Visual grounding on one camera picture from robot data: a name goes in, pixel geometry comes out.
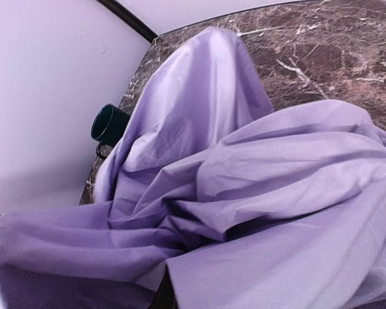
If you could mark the lavender folding umbrella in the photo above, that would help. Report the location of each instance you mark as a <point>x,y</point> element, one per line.
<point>240,205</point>

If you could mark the dark mug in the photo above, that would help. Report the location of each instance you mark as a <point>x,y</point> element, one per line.
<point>108,127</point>

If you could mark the left black corner post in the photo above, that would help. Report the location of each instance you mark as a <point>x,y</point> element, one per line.
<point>129,19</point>

